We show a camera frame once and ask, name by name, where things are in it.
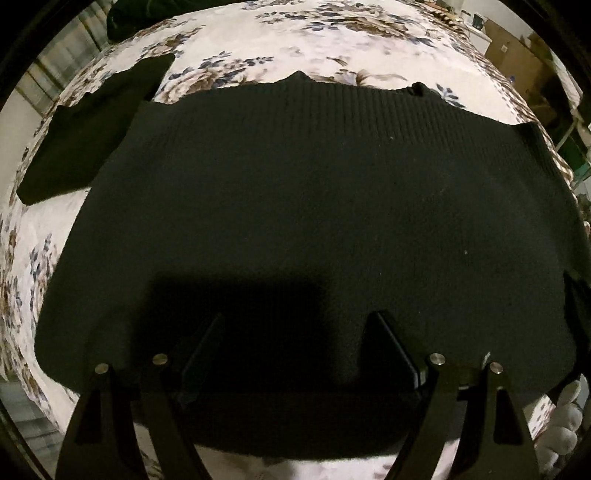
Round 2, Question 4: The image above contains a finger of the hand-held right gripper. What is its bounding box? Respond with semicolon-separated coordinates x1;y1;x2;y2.
563;270;591;333

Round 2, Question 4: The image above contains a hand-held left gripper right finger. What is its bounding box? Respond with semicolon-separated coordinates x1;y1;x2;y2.
364;311;541;480

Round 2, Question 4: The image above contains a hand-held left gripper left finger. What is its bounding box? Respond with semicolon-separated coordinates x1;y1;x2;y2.
54;313;227;480

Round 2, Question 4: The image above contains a black and white knit sweater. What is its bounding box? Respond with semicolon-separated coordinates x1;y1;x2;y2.
34;70;585;462

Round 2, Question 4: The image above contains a person's right hand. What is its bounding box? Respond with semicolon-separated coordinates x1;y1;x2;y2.
538;381;583;474

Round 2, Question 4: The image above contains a folded black garment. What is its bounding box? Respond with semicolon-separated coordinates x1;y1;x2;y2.
16;53;176;206

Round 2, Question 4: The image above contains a large cardboard box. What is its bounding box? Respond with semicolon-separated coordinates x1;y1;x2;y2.
482;19;552;104

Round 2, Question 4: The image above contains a white nightstand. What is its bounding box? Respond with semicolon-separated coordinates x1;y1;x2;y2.
462;11;492;54

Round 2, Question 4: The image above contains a floral bed blanket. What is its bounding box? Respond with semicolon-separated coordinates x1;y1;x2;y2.
0;0;555;480

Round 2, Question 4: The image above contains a grey checked curtain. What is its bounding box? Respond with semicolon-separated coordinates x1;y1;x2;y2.
25;7;112;134

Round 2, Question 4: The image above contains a dark green duvet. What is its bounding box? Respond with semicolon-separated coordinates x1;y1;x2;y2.
106;0;155;43

